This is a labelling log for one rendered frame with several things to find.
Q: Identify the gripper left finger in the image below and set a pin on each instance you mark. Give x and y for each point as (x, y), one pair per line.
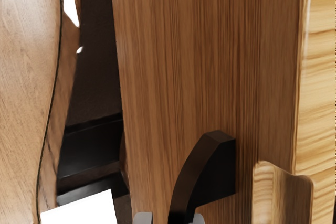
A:
(143, 218)

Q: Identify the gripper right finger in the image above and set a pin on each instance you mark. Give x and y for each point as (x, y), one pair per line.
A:
(199, 219)

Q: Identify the wooden drawer cabinet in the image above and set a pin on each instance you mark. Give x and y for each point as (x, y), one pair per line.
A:
(320, 77)

